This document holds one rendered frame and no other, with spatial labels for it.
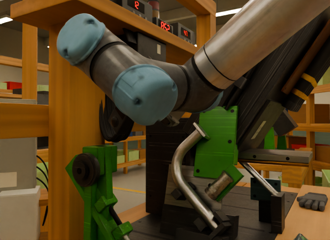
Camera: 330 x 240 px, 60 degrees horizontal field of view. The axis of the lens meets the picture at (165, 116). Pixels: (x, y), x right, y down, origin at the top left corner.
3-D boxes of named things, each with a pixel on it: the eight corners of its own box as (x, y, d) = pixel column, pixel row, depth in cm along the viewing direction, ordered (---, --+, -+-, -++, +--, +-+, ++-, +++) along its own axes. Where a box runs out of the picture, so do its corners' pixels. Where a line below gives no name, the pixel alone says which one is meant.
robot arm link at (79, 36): (68, 69, 38) (43, 42, 43) (117, 99, 47) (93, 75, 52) (105, 21, 37) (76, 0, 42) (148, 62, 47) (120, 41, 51)
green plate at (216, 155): (240, 182, 83) (244, 113, 89) (231, 180, 77) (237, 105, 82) (203, 178, 89) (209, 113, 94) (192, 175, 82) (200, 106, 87)
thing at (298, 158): (312, 160, 93) (312, 151, 93) (308, 167, 79) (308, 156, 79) (202, 153, 113) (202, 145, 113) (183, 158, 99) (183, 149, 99)
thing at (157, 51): (167, 86, 100) (167, 43, 100) (138, 80, 86) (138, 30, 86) (138, 88, 107) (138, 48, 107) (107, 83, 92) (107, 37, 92)
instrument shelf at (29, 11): (217, 65, 141) (217, 57, 141) (75, -2, 63) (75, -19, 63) (173, 70, 154) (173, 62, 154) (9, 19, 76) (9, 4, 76)
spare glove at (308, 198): (301, 195, 125) (301, 190, 125) (329, 199, 119) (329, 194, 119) (292, 207, 108) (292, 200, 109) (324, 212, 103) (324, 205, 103)
